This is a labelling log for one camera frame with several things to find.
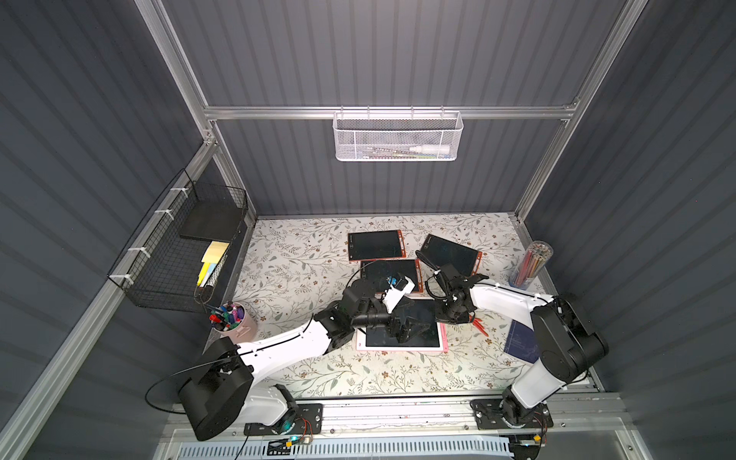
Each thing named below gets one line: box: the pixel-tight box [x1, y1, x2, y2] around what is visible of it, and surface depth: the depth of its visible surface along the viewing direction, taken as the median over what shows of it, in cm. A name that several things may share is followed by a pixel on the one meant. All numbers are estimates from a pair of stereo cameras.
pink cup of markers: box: [208, 299, 257, 345], surface depth 81 cm
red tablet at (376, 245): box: [347, 230, 407, 262], surface depth 115 cm
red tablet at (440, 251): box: [420, 232, 483, 276], surface depth 112 cm
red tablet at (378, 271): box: [360, 258, 424, 294], surface depth 107 cm
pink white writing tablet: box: [356, 297, 449, 353], surface depth 88 cm
